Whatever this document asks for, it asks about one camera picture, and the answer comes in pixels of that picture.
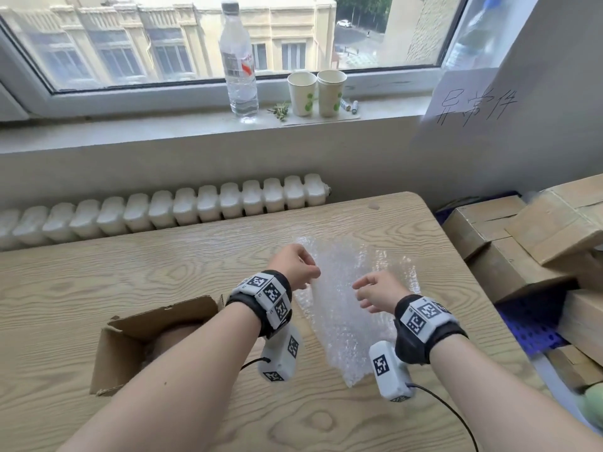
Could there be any black marker-tagged wristband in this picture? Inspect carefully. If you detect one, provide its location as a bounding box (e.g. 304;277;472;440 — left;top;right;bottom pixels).
225;270;294;339
393;294;469;366

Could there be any closed brown cardboard box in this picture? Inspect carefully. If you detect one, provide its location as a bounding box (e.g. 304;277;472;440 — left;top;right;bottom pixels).
465;236;579;305
442;195;527;260
557;289;603;369
505;173;603;267
546;345;603;392

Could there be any pale green object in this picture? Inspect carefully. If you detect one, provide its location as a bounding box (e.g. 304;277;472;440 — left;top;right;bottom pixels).
576;383;603;431

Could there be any white radiator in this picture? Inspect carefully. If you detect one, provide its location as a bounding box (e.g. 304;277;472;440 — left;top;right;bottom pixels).
0;173;331;253

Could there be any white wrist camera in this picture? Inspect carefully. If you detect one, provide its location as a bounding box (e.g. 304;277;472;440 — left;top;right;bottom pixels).
368;341;416;403
258;324;305;383

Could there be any clear bubble wrap sheet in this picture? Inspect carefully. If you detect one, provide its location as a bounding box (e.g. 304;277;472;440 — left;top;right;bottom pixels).
291;236;421;389

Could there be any open brown cardboard box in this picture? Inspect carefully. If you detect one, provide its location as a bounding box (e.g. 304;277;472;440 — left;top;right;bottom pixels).
89;294;228;398

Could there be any black marker-tagged left wristband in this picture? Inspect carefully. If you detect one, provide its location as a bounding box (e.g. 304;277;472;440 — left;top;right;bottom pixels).
225;270;294;339

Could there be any person's right forearm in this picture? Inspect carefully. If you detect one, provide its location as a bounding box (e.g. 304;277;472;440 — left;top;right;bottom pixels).
429;340;603;452

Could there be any person's left forearm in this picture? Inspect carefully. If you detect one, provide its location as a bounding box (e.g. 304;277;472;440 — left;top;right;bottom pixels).
57;301;262;452

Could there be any black marker-tagged right wristband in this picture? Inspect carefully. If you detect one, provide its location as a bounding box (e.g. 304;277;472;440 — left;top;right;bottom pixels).
393;294;469;366

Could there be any white paper cup green print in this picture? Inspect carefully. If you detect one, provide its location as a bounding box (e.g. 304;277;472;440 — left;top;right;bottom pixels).
317;69;348;118
287;72;318;117

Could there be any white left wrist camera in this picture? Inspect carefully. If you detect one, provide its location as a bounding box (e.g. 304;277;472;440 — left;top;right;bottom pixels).
258;324;305;383

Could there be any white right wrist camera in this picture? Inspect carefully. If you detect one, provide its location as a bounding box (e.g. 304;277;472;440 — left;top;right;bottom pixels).
368;341;416;403

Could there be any blue plastic crate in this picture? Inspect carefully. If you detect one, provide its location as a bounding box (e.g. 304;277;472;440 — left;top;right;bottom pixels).
497;299;568;358

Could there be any person's right hand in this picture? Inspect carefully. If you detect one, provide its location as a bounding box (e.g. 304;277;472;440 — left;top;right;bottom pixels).
352;270;415;314

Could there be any white handwritten paper sign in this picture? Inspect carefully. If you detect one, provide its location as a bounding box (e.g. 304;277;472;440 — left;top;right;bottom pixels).
416;67;520;137

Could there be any black right camera cable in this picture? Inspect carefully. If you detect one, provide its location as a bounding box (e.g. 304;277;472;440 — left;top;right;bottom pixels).
407;383;479;452

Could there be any person's left hand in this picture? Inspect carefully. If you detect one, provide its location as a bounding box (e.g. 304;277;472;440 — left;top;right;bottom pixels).
266;244;322;292

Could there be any clear plastic water bottle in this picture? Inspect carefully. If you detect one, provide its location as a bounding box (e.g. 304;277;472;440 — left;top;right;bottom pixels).
219;0;260;124

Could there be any blue-capped plastic water bottle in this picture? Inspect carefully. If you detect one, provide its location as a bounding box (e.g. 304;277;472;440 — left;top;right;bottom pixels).
445;0;506;72

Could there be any white window frame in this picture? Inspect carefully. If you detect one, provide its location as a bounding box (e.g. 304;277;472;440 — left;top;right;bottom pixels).
0;0;473;124

